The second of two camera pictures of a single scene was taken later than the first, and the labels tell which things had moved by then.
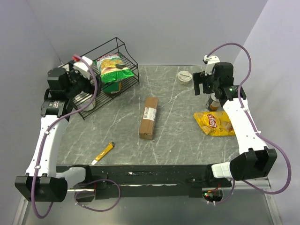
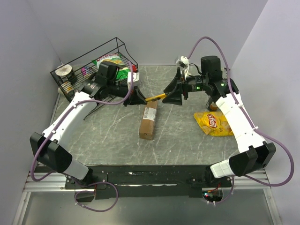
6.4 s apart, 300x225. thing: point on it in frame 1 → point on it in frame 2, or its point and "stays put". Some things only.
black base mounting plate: (151, 181) stays put
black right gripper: (200, 78) → (174, 97)
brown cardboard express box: (147, 126) stays put
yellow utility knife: (103, 152) → (156, 98)
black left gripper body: (78, 83) → (118, 90)
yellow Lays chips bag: (215, 123) stays put
